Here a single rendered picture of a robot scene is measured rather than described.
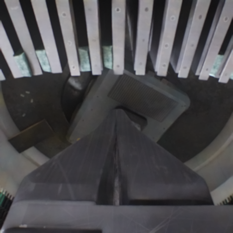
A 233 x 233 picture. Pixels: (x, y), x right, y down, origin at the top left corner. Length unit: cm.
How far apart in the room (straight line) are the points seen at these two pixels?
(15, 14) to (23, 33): 2
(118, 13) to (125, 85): 91
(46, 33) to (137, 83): 90
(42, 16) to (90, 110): 100
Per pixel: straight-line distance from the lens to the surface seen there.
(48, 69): 24
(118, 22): 20
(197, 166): 190
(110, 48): 22
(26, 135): 172
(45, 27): 23
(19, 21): 23
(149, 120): 124
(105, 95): 113
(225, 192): 158
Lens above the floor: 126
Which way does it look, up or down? 53 degrees down
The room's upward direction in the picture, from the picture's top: 178 degrees counter-clockwise
